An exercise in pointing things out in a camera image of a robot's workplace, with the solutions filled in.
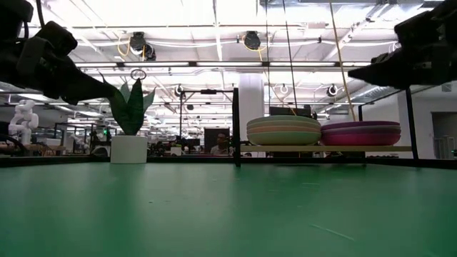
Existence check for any yellow hanging cable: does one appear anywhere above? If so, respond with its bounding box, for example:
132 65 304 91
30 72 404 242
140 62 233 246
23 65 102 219
328 0 358 122

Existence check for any beige plate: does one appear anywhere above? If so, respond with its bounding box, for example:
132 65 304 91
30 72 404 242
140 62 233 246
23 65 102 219
246 122 322 130

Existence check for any purple plate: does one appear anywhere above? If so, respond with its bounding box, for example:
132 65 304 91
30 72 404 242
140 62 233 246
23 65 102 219
320 124 401 135

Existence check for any white pillar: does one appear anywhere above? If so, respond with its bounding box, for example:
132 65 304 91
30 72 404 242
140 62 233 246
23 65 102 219
238 73 265 122

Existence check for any black background frame rig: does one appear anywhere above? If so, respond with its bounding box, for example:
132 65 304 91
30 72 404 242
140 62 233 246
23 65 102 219
179 88 235 153

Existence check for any white plant pot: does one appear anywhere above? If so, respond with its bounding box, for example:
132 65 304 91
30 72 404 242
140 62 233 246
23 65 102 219
109 135 149 164

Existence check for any black hanging cable with coil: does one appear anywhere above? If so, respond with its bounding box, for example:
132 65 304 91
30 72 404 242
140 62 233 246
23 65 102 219
281 0 298 110

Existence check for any thin black hanging cable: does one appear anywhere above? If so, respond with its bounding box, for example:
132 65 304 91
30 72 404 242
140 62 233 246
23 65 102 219
264 0 269 108

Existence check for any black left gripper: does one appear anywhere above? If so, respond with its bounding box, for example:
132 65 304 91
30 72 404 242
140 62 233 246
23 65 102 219
0 20 118 106

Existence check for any white robot figure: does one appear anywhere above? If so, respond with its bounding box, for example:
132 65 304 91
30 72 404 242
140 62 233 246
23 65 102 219
7 99 39 146

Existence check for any magenta plate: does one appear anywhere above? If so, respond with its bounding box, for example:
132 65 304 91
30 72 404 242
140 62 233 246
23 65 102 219
320 128 402 146

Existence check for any mint green plate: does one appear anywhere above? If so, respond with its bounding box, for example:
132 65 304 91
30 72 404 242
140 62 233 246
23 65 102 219
246 131 322 146

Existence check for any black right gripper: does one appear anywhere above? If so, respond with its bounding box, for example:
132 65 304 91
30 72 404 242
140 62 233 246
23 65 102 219
348 12 457 90

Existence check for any green artificial plant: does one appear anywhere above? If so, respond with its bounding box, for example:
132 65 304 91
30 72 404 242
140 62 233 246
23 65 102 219
99 73 156 136

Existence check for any grey door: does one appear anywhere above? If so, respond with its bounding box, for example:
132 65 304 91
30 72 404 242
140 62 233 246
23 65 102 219
431 112 457 160

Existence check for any person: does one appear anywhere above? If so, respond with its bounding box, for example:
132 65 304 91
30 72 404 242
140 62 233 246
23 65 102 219
210 131 233 156

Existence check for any salmon pink plate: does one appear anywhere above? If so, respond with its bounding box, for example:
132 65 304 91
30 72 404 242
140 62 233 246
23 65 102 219
246 126 322 135

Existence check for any green table mat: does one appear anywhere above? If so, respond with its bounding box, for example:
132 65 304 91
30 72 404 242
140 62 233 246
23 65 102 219
0 162 457 257

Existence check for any wooden board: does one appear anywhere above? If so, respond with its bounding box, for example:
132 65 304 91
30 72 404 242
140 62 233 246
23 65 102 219
231 87 421 168

